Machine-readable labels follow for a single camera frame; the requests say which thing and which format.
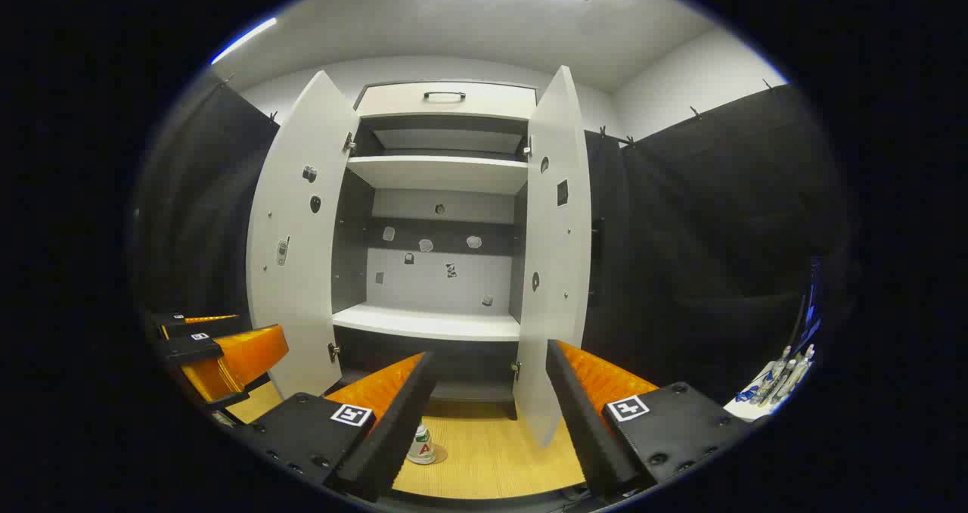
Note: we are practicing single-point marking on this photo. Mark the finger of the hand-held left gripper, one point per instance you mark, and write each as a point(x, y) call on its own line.
point(193, 350)
point(212, 327)

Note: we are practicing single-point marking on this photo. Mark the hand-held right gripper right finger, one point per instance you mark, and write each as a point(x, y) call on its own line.
point(582, 422)

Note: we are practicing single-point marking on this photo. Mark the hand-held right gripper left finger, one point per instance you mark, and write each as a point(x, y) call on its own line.
point(401, 430)

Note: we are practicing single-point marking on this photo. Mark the white cabinet door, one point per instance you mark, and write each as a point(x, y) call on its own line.
point(302, 309)
point(556, 331)

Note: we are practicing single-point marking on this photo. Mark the brown round coaster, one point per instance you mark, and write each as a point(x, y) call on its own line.
point(441, 454)

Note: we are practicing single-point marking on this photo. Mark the white and grey cabinet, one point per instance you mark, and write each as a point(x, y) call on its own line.
point(446, 278)

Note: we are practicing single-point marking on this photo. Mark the grey stick-shaped items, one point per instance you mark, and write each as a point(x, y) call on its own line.
point(783, 377)

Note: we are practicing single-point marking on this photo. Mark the black backdrop cloth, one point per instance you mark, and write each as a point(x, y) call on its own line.
point(718, 233)

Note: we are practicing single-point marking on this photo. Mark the ceiling light panel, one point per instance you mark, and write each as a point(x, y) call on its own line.
point(246, 38)

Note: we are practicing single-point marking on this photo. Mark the white cabinet drawer front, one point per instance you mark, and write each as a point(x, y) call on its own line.
point(408, 106)

